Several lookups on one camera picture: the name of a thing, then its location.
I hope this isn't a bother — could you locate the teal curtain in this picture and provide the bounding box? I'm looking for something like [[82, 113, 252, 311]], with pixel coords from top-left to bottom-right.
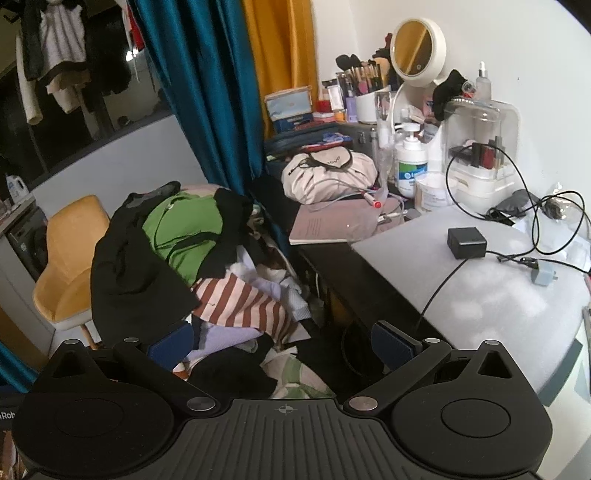
[[127, 0, 266, 197]]

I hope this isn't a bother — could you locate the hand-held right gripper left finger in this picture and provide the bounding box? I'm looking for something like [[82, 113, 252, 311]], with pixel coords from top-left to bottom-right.
[[36, 320, 221, 415]]

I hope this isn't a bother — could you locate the white brush holder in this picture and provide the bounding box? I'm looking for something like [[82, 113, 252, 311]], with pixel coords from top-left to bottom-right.
[[355, 90, 393, 124]]

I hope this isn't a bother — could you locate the washing machine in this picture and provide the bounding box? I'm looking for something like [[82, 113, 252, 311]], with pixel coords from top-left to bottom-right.
[[4, 208, 49, 282]]

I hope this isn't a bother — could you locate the yellow chair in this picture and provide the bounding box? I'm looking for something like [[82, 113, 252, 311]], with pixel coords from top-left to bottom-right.
[[32, 195, 112, 349]]

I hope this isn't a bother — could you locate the pink notebook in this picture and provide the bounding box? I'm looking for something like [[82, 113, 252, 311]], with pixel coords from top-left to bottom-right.
[[288, 198, 393, 246]]

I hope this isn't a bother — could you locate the clear cosmetics organizer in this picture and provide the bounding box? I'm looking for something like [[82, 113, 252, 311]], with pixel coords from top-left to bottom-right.
[[431, 99, 520, 215]]

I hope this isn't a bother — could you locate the black desk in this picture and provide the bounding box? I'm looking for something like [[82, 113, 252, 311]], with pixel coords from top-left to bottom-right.
[[249, 175, 444, 370]]

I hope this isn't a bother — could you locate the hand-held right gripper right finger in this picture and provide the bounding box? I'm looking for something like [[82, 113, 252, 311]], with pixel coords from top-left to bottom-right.
[[347, 320, 532, 414]]

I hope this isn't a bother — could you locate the black scrunchie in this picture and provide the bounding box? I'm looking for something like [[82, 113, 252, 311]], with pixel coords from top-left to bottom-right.
[[431, 69, 476, 121]]

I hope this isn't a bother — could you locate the green garment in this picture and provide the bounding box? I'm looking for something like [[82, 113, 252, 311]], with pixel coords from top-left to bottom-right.
[[141, 191, 232, 287]]

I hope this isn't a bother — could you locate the white pump lotion bottle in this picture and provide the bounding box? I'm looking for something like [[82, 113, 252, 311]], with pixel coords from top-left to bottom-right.
[[394, 122, 430, 197]]

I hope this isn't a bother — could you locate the white cream jar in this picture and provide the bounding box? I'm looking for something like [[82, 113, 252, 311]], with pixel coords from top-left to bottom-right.
[[414, 173, 458, 213]]

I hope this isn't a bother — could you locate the brown white striped garment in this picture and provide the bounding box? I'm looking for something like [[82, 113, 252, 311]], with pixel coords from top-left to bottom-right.
[[191, 274, 296, 344]]

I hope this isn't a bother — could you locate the black power adapter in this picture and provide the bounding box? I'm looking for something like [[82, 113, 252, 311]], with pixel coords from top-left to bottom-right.
[[447, 226, 488, 260]]

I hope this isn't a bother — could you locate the bunch of makeup brushes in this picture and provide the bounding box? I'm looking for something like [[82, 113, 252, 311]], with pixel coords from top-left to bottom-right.
[[335, 53, 393, 97]]

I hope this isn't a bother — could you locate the green white patterned cloth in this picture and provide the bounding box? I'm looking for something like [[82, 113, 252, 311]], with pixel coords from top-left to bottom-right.
[[261, 351, 338, 400]]

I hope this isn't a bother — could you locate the yellow curtain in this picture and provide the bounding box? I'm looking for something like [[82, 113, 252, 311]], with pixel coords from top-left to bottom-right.
[[242, 0, 319, 139]]

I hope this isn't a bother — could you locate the lavender garment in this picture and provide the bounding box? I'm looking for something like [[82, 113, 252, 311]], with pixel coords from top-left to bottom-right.
[[182, 323, 264, 370]]

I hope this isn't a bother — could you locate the black cable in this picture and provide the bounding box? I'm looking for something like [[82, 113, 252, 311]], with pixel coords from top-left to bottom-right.
[[416, 258, 467, 330], [444, 138, 591, 259]]

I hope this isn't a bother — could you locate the detergent bottle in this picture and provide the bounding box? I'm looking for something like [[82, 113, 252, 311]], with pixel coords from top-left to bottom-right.
[[4, 173, 31, 204]]

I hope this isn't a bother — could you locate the clear plastic bag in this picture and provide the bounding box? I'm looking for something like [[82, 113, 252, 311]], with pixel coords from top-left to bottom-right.
[[549, 185, 591, 245]]

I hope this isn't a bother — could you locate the beige drawstring bag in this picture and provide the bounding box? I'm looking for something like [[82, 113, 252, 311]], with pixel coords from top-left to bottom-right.
[[281, 148, 379, 204]]

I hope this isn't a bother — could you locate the black top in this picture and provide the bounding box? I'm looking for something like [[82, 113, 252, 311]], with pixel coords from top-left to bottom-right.
[[203, 187, 254, 280]]

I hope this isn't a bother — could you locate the geometric patterned bedsheet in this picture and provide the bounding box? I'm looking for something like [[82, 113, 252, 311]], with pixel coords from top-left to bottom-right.
[[538, 339, 591, 407]]

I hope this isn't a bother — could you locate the white knit top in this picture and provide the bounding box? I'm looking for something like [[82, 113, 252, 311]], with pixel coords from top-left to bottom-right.
[[39, 0, 88, 63]]

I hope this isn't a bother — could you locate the dark storage case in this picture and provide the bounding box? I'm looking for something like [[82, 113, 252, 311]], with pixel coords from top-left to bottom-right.
[[265, 121, 386, 158]]

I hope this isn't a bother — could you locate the black garment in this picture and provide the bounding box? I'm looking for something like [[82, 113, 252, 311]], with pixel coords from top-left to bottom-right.
[[90, 182, 201, 347]]

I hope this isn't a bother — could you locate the dark grey pouch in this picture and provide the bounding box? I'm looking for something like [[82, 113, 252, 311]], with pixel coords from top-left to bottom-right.
[[487, 188, 541, 222]]

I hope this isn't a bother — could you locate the cream jacket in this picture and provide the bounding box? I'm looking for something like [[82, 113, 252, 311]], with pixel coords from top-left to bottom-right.
[[16, 28, 88, 125]]

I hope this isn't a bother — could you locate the round white vanity mirror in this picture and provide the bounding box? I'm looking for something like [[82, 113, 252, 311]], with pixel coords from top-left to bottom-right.
[[388, 17, 448, 139]]

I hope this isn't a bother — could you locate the blue face mask box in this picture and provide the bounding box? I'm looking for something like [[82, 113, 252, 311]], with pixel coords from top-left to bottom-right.
[[265, 87, 315, 134]]

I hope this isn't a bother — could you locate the pale blue plug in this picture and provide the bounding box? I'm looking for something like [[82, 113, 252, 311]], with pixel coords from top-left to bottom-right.
[[530, 263, 557, 288]]

